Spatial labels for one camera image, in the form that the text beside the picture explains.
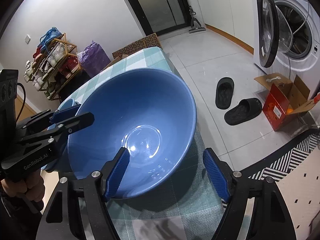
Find cardboard box with snacks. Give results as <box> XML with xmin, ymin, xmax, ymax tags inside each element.
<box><xmin>102</xmin><ymin>54</ymin><xmax>128</xmax><ymax>71</ymax></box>

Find white wall switch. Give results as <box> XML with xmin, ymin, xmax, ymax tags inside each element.
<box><xmin>24</xmin><ymin>35</ymin><xmax>31</xmax><ymax>44</ymax></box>

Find dark blue bowl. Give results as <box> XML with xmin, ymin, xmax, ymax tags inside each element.
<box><xmin>67</xmin><ymin>68</ymin><xmax>197</xmax><ymax>199</ymax></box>

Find black framed glass door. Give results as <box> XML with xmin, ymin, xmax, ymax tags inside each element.
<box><xmin>128</xmin><ymin>0</ymin><xmax>191</xmax><ymax>36</ymax></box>

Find purple plastic bag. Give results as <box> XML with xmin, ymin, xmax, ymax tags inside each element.
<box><xmin>77</xmin><ymin>41</ymin><xmax>111</xmax><ymax>77</ymax></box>

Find black slipper near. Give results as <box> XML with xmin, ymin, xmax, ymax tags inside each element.
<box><xmin>224</xmin><ymin>98</ymin><xmax>263</xmax><ymax>126</ymax></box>

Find patterned brown doormat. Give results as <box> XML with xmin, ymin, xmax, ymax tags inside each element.
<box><xmin>112</xmin><ymin>33</ymin><xmax>162</xmax><ymax>59</ymax></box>

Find upright vacuum cleaner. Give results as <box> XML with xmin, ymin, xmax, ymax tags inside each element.
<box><xmin>188</xmin><ymin>5</ymin><xmax>206</xmax><ymax>34</ymax></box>

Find light blue bowl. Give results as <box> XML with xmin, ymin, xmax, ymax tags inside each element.
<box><xmin>41</xmin><ymin>99</ymin><xmax>76</xmax><ymax>173</ymax></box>

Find black white patterned rug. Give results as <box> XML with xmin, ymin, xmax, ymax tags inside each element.
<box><xmin>222</xmin><ymin>129</ymin><xmax>320</xmax><ymax>240</ymax></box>

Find black slipper far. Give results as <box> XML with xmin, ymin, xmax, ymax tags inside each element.
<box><xmin>215</xmin><ymin>77</ymin><xmax>234</xmax><ymax>109</ymax></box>

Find white washing machine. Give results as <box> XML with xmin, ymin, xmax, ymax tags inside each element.
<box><xmin>252</xmin><ymin>0</ymin><xmax>319</xmax><ymax>98</ymax></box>

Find wooden door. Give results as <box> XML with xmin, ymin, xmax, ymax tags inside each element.
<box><xmin>15</xmin><ymin>95</ymin><xmax>36</xmax><ymax>121</ymax></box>

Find white kitchen base cabinets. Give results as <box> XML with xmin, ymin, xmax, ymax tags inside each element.
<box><xmin>198</xmin><ymin>0</ymin><xmax>254</xmax><ymax>53</ymax></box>

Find wooden shoe rack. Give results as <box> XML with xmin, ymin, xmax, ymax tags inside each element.
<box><xmin>23</xmin><ymin>27</ymin><xmax>83</xmax><ymax>101</ymax></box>

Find person's left hand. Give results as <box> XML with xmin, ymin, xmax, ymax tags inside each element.
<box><xmin>1</xmin><ymin>170</ymin><xmax>45</xmax><ymax>202</ymax></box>

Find cardboard box orange red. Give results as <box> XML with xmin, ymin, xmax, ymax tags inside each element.
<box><xmin>255</xmin><ymin>73</ymin><xmax>319</xmax><ymax>131</ymax></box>

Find teal plaid tablecloth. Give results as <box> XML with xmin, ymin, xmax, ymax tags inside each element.
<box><xmin>67</xmin><ymin>47</ymin><xmax>225</xmax><ymax>239</ymax></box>

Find black slipper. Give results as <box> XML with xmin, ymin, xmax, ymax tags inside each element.
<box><xmin>224</xmin><ymin>98</ymin><xmax>263</xmax><ymax>126</ymax></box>
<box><xmin>215</xmin><ymin>77</ymin><xmax>234</xmax><ymax>109</ymax></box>

